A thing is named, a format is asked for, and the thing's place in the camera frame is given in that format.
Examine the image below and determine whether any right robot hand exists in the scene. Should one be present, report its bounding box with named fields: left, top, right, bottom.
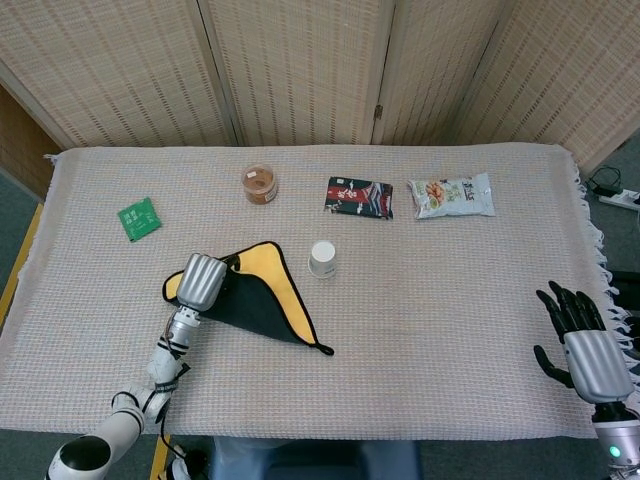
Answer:
left=532, top=280, right=636, bottom=405

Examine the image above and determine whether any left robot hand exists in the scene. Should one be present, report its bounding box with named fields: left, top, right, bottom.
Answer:
left=176, top=252, right=242, bottom=313

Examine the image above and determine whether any yellow cloth with black trim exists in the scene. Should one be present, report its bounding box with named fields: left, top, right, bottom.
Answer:
left=162, top=240, right=335, bottom=357

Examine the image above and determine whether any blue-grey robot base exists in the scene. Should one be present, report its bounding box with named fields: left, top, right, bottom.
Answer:
left=207, top=435, right=424, bottom=480

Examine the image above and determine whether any woven fringed tablecloth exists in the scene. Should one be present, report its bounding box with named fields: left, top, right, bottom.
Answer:
left=0, top=143, right=640, bottom=442

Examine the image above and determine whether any woven folding screen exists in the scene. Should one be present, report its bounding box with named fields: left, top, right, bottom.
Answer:
left=0, top=0, right=640, bottom=174

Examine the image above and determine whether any green tea packet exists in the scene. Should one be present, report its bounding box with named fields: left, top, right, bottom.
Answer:
left=117, top=196, right=164, bottom=243

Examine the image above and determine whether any brown-filled clear plastic jar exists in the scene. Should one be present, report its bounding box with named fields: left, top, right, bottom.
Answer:
left=241, top=164, right=279, bottom=205

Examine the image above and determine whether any white paper cup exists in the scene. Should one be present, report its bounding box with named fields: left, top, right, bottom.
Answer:
left=307, top=240, right=338, bottom=280

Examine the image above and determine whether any white power strip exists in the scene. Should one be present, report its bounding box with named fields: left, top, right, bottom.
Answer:
left=598, top=188, right=640, bottom=210

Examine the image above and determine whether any dark red-patterned snack bag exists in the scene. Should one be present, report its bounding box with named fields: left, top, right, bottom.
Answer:
left=324, top=176, right=395, bottom=221

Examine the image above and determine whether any yellow floor tape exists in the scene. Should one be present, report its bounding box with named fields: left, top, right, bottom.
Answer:
left=0, top=202, right=45, bottom=329

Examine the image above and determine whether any white snack bag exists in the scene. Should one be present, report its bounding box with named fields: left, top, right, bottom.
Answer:
left=406, top=172, right=497, bottom=221

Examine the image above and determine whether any black cable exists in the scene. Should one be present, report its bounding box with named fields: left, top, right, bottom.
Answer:
left=584, top=164, right=624, bottom=197

